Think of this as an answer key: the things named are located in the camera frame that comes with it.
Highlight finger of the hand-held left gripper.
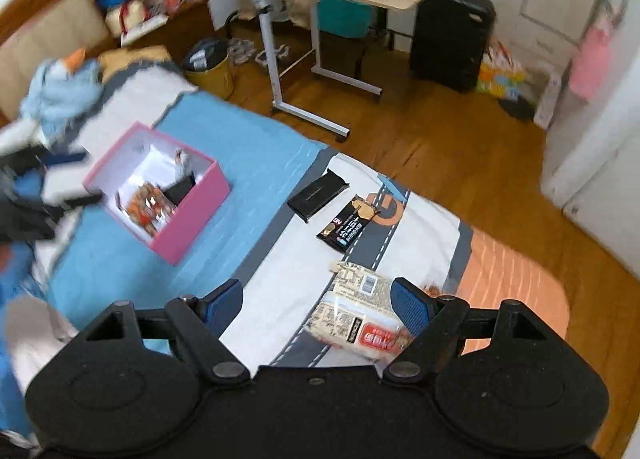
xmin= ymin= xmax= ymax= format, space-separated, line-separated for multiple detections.
xmin=42 ymin=150 xmax=91 ymax=168
xmin=42 ymin=192 xmax=104 ymax=213

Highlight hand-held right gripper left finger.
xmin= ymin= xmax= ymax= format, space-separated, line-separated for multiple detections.
xmin=75 ymin=279 xmax=250 ymax=385

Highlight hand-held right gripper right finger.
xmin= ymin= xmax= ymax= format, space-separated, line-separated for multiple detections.
xmin=382 ymin=277 xmax=566 ymax=384

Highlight cream noodle packet red label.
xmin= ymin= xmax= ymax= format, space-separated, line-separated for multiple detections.
xmin=302 ymin=260 xmax=417 ymax=358

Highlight clear bag of coated nuts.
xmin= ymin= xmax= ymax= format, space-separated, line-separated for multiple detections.
xmin=116 ymin=182 xmax=179 ymax=238

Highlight pink cardboard box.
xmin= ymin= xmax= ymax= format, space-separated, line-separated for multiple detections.
xmin=82 ymin=121 xmax=232 ymax=266

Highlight black rectangular snack box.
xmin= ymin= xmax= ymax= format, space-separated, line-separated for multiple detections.
xmin=162 ymin=174 xmax=197 ymax=208

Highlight white snack bar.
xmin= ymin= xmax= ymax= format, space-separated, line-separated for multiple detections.
xmin=174 ymin=148 xmax=197 ymax=181

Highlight light blue plush toy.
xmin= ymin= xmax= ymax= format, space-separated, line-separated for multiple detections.
xmin=19 ymin=47 xmax=104 ymax=141

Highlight dark cookie print snack packet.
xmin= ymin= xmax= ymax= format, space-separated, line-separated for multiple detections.
xmin=315 ymin=194 xmax=379 ymax=253

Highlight yellow pillow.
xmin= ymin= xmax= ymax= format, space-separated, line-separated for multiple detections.
xmin=98 ymin=44 xmax=174 ymax=76

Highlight wooden headboard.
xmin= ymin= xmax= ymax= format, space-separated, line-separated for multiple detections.
xmin=0 ymin=0 xmax=122 ymax=126

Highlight blue cloth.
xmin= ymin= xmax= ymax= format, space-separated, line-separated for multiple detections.
xmin=0 ymin=239 xmax=36 ymax=442

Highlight plain black snack packet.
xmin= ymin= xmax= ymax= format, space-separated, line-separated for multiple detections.
xmin=287 ymin=170 xmax=350 ymax=224

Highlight waste bin with black liner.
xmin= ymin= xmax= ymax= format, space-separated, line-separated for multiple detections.
xmin=182 ymin=37 xmax=236 ymax=101

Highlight wooden nightstand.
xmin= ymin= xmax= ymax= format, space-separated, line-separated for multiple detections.
xmin=119 ymin=0 xmax=217 ymax=61

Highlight white slippers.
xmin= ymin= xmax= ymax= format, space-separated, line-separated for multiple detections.
xmin=227 ymin=37 xmax=292 ymax=66

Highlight white door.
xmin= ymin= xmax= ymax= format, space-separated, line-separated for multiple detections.
xmin=540 ymin=0 xmax=640 ymax=285

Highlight tall white packet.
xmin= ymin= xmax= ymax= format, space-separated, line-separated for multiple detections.
xmin=533 ymin=70 xmax=564 ymax=131

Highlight colourful gift bag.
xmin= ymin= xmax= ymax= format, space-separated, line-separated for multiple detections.
xmin=474 ymin=40 xmax=529 ymax=98

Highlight black suitcase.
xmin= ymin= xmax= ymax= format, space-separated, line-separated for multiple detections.
xmin=409 ymin=0 xmax=497 ymax=93

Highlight teal bag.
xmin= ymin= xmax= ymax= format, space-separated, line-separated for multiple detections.
xmin=317 ymin=0 xmax=376 ymax=38

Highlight pink gift bags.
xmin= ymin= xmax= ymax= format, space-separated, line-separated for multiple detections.
xmin=569 ymin=19 xmax=617 ymax=101

